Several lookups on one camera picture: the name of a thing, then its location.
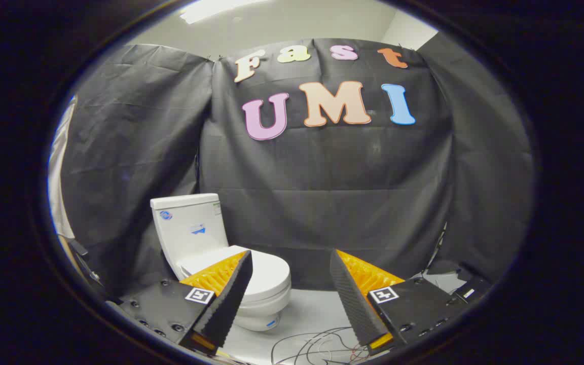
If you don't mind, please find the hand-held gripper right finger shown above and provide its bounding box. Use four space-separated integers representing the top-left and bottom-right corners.
330 248 470 355

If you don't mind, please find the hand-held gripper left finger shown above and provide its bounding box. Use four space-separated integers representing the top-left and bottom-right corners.
120 249 253 356

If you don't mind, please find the white toilet lid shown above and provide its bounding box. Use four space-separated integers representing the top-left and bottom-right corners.
179 245 291 301

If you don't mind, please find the white ceramic toilet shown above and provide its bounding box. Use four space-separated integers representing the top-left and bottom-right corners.
150 193 293 333

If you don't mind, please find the black box with white label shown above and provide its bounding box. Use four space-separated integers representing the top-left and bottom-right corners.
448 275 493 306

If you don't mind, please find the black backdrop cloth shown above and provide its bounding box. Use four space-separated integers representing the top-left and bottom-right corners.
60 38 534 300

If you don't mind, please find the black floor cable tangle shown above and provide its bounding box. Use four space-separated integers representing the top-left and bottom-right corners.
271 327 366 365

